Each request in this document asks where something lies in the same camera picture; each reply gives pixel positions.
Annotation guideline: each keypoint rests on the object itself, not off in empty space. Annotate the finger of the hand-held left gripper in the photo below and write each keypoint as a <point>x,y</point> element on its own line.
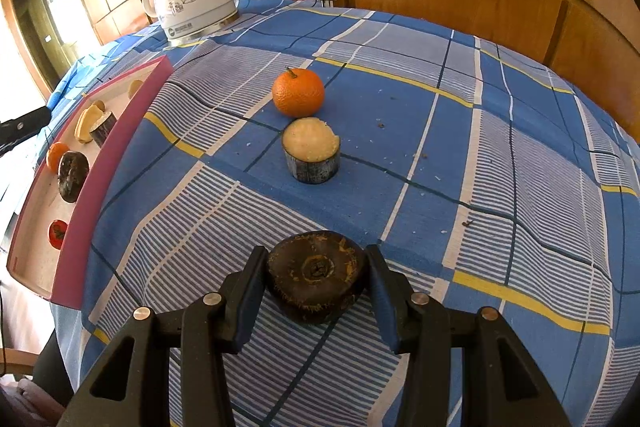
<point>22,124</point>

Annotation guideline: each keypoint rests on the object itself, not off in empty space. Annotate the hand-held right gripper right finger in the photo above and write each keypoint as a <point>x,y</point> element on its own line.
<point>382,302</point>

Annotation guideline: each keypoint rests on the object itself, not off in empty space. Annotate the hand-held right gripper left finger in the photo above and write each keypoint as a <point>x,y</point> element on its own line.
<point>250,302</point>

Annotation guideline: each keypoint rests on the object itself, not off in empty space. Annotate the dark brown half fruit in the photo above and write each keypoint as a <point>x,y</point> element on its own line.
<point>312,274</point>

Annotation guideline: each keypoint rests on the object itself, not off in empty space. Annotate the white tray with pink rim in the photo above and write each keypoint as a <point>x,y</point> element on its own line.
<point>115,127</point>

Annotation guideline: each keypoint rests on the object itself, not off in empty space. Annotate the red cherry tomato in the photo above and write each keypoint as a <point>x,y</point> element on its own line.
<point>57,233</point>

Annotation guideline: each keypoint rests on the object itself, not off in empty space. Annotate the round tan fruit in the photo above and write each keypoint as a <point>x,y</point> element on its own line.
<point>135,88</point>

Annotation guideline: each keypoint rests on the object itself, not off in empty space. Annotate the orange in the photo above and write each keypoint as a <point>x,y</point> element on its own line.
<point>56,155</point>
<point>298,92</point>

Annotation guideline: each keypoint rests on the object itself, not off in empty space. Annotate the cut tan fruit piece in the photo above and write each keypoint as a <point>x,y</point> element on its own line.
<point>84,124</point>

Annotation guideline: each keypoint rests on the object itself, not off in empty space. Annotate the dark brown whole fruit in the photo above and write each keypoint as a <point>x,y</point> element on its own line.
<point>72,174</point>

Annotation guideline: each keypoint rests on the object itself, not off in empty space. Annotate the sugarcane piece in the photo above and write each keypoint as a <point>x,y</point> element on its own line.
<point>104,128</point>
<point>310,152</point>

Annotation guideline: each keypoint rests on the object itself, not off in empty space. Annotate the wooden framed glass door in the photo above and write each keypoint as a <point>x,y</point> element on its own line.
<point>45,22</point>

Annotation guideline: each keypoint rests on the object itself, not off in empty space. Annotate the blue checked cloth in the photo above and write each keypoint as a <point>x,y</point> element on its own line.
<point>400,157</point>

